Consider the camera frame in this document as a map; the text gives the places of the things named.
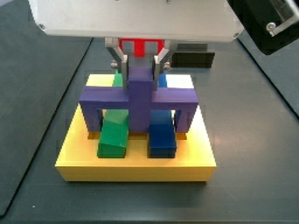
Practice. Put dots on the purple three-pronged block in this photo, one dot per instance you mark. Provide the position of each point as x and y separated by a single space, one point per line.
139 99

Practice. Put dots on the yellow slotted board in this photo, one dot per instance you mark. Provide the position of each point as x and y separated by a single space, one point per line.
79 165

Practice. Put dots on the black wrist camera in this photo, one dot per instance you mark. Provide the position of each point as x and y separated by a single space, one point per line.
271 22

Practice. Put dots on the blue bar block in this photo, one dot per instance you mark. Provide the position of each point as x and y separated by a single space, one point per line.
162 141

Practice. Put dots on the green bar block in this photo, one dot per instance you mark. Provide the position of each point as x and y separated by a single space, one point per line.
113 135

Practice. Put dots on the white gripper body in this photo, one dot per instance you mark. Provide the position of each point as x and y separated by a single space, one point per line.
188 20

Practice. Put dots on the red three-pronged block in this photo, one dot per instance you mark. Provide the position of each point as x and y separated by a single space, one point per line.
139 45

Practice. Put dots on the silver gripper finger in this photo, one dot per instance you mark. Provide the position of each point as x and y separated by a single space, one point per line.
160 58
119 57

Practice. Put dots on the black angled fixture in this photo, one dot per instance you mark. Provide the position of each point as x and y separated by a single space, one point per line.
192 56

